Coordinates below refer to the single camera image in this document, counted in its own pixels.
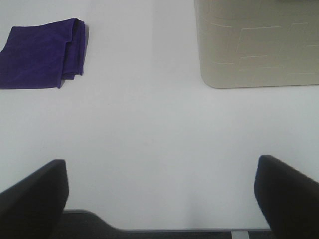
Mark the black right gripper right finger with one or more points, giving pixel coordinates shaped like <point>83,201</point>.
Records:
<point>288,199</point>

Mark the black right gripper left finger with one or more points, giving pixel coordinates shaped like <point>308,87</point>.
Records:
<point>32,208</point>

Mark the purple towel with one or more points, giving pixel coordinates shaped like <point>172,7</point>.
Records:
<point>39,57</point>

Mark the grey table leg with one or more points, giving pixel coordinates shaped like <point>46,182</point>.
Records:
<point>240,234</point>

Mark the beige storage basket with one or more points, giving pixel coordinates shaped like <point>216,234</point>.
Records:
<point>258,43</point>

